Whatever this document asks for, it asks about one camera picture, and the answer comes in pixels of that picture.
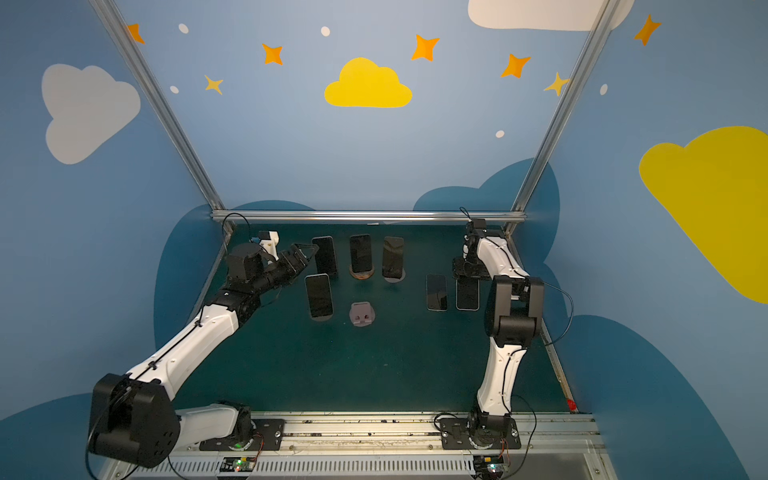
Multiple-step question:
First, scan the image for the white-edged phone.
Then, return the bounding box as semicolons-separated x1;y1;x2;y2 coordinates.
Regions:
456;277;480;311

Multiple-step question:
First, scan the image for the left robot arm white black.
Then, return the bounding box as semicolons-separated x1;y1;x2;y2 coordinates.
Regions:
85;243;319;468

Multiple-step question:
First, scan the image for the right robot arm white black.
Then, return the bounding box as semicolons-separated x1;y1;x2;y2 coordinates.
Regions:
452;218;544;436

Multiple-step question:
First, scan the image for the pink-edged phone back left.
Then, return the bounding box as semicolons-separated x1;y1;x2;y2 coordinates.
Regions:
312;236;338;280

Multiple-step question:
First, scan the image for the light blue phone front left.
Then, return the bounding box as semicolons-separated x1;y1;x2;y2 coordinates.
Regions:
305;274;334;316

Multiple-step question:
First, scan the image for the dark phone back middle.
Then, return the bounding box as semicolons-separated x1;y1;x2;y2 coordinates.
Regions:
349;234;374;274

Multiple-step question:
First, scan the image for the dark phone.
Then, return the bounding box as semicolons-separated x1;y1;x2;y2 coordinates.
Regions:
382;236;405;277
349;234;374;274

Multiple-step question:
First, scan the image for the round wooden phone stand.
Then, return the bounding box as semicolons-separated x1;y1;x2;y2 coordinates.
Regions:
350;270;375;280

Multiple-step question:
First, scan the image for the grey round stand front left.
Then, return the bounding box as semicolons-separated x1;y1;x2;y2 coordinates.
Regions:
310;313;333;322

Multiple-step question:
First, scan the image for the grey round stand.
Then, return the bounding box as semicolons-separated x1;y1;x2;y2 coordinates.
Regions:
384;269;406;283
349;302;376;328
310;313;333;322

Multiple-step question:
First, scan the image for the dark phone back right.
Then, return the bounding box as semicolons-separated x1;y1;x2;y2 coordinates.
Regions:
382;236;405;277

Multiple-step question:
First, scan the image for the grey round stand back right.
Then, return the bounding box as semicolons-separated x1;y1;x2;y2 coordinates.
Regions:
384;269;406;283

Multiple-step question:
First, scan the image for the grey round stand front middle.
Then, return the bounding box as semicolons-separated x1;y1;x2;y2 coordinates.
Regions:
349;302;376;328

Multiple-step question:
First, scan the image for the left controller board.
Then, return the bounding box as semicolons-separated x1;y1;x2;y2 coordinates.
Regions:
219;457;257;474

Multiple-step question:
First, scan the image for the controller board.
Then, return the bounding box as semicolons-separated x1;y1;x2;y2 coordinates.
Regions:
471;456;507;480
219;457;257;474

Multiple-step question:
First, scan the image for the right controller board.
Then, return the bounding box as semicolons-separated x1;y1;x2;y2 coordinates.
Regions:
471;456;507;480

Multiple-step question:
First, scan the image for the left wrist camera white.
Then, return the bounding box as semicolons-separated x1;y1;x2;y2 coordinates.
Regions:
250;230;279;263

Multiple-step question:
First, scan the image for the horizontal aluminium frame bar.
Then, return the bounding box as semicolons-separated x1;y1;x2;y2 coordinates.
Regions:
211;210;526;224

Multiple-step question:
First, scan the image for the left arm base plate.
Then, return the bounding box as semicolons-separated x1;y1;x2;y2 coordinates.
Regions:
199;418;285;452

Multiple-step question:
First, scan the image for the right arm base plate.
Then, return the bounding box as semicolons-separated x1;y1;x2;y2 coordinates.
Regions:
433;416;522;450

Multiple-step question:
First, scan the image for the left aluminium frame post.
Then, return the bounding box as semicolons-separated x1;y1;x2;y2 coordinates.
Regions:
89;0;227;223

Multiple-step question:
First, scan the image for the aluminium frame post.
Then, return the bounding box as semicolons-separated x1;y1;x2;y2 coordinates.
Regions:
89;0;227;223
504;0;621;240

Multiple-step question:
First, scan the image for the aluminium mounting rail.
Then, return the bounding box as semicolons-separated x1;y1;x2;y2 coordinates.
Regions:
96;412;617;479

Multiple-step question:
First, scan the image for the right aluminium frame post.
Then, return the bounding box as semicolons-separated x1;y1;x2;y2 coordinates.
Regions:
504;0;621;240

